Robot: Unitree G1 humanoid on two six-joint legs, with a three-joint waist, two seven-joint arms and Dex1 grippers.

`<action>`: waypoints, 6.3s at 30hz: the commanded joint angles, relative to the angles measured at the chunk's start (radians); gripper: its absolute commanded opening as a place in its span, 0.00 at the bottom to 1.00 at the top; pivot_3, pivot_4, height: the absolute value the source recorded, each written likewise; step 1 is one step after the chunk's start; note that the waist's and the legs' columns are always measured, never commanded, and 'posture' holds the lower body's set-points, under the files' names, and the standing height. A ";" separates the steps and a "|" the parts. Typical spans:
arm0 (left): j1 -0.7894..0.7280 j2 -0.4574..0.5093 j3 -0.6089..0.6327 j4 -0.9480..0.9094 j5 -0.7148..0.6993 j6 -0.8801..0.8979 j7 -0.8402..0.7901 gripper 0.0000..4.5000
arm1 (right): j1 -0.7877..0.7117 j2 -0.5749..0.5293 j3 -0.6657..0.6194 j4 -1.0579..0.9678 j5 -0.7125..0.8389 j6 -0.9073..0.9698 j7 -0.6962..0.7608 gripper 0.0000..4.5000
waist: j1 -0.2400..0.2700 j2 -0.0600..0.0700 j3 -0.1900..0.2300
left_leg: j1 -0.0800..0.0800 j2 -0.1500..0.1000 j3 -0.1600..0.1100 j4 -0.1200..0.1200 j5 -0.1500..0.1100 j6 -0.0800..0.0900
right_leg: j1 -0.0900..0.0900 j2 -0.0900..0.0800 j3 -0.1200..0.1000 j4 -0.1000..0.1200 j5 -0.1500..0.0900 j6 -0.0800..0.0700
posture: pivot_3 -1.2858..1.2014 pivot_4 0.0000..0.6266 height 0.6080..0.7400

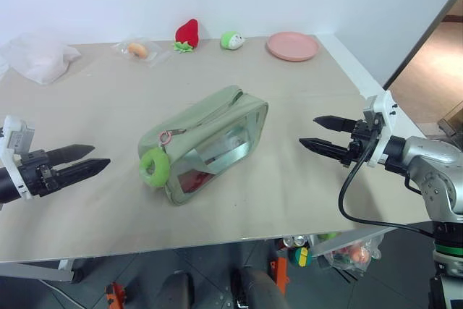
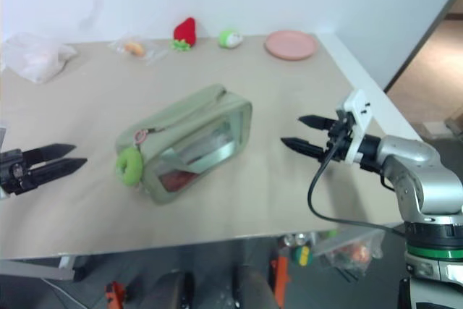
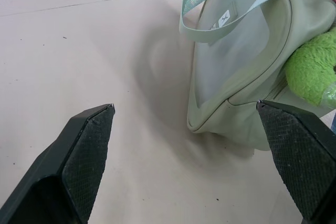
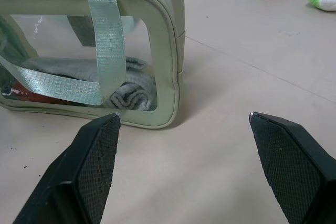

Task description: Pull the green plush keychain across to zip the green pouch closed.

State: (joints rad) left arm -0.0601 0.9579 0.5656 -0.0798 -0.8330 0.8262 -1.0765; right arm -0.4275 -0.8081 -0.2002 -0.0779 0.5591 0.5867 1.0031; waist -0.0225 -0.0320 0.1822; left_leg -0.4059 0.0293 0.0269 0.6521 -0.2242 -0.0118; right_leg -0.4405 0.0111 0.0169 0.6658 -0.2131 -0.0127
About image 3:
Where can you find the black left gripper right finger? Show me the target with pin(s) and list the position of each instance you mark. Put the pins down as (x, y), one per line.
(296, 155)

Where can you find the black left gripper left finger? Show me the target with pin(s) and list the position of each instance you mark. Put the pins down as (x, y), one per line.
(78, 161)

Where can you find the pale green handbag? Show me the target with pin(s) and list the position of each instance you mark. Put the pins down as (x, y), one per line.
(244, 58)

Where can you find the green plush toy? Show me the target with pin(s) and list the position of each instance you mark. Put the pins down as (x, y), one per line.
(312, 72)

